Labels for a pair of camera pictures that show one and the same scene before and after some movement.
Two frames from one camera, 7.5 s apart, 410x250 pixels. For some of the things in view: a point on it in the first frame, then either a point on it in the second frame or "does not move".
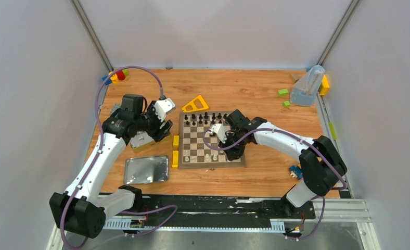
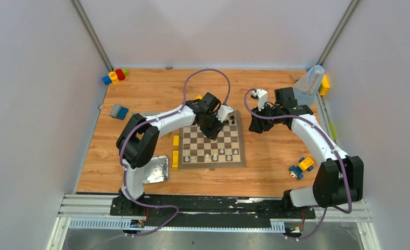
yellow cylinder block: (114, 78) does not move
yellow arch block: (175, 159) does not move
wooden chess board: (193, 152) does not move
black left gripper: (161, 128) → (211, 125)
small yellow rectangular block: (176, 141) does not move
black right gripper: (232, 154) → (258, 125)
